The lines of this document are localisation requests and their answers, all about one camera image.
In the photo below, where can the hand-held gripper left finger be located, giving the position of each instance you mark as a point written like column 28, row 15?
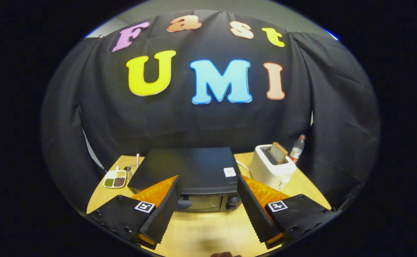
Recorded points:
column 162, row 214

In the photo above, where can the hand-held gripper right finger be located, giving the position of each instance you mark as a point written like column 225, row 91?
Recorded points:
column 255, row 214

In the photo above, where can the black toaster oven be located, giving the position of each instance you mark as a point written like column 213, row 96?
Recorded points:
column 187, row 167

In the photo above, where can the white pop-up toaster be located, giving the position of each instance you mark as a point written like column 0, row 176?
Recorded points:
column 265, row 171

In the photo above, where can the small metal utensil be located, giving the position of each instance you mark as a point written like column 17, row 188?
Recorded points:
column 130, row 173

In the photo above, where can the white divided dish with beans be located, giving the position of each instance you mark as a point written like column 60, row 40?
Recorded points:
column 114, row 180

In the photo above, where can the thin pink stick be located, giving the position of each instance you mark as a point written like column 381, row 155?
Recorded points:
column 137, row 160

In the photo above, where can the brown bread slice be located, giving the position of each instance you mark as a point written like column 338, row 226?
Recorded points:
column 278, row 153

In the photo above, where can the plastic water bottle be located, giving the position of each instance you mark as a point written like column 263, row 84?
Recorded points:
column 297, row 151

